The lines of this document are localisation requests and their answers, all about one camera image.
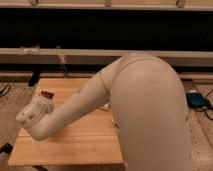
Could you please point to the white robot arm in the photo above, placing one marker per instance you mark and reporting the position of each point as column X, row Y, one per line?
column 149, row 108

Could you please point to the blue electronic box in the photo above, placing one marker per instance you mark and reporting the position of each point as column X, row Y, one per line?
column 196, row 100

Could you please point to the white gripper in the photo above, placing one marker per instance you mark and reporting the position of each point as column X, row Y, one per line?
column 33, row 112

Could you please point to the black table leg bracket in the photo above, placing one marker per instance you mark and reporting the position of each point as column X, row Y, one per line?
column 34, row 78

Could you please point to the white wall rail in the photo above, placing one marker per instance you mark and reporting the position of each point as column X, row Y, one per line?
column 92, row 57

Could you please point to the brown rectangular eraser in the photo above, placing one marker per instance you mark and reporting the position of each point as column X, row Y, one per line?
column 46, row 94

